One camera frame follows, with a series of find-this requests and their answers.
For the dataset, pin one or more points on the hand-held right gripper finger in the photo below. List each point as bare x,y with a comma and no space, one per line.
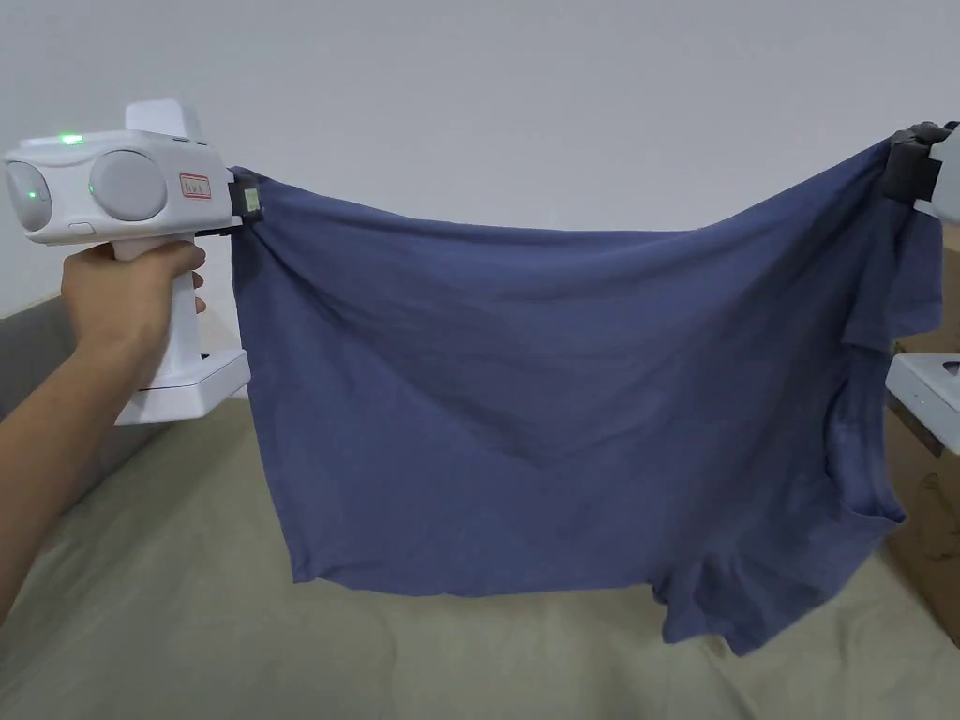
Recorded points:
909,166

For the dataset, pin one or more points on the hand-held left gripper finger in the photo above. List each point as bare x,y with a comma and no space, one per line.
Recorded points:
250,199

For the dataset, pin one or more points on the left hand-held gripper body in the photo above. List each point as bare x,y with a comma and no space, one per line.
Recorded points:
127,184

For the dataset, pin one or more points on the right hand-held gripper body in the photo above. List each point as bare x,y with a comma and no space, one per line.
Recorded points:
946,174

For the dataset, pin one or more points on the dark blue shirt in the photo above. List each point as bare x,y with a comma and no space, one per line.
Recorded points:
540,390

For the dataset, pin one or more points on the person's left forearm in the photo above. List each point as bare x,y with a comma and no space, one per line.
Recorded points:
52,420

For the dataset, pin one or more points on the person's left hand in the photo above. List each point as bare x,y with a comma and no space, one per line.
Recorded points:
124,300

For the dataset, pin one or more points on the brown cardboard carton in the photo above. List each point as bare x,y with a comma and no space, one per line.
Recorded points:
931,540

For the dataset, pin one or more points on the bed with beige sheet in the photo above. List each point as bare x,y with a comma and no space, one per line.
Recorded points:
225,600

